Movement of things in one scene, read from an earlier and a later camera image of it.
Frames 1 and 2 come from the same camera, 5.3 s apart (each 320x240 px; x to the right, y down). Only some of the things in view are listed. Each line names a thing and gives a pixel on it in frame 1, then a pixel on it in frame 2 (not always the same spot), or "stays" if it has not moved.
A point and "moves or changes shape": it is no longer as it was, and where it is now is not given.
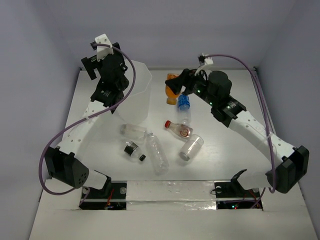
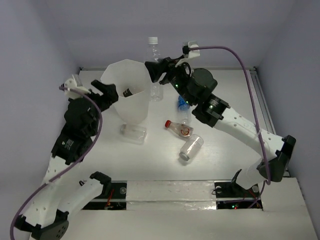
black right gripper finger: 176,84 -> 157,69
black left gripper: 90,63 -> 104,94
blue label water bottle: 184,104 stays
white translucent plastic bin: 135,110 stays
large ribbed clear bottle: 157,154 -> 152,54
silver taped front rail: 172,195 stays
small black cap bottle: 133,150 moves or changes shape
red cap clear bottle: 179,129 stays
